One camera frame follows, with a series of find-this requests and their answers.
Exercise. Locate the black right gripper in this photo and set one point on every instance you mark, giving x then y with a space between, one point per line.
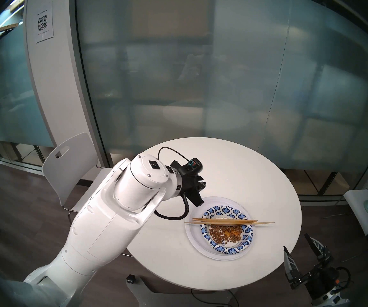
321 279

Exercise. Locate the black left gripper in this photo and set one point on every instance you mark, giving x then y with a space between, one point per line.
188 184

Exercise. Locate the wooden chopstick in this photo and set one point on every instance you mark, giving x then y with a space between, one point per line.
267 223
222 223
203 219
235 220

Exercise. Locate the large blue patterned paper bowl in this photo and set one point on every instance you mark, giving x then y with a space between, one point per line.
202 232

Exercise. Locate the small white foam plate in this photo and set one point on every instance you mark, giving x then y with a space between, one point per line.
193 236

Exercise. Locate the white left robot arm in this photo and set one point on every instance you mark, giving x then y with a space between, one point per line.
123 194

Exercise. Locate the minced brown food leftovers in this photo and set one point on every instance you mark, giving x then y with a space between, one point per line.
227 232

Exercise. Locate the large white foam plate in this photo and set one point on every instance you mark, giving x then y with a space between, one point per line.
196 250

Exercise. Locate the white chair holding bottle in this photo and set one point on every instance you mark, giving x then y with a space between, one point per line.
359 210

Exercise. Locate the black metal shelf brace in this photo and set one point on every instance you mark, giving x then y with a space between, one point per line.
327 183

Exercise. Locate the black knob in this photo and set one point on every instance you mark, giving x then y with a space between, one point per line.
131 279

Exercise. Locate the QR code paper sign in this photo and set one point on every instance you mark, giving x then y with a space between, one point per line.
43 23

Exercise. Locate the wooden shelf board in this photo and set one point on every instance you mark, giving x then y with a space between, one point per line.
10 27

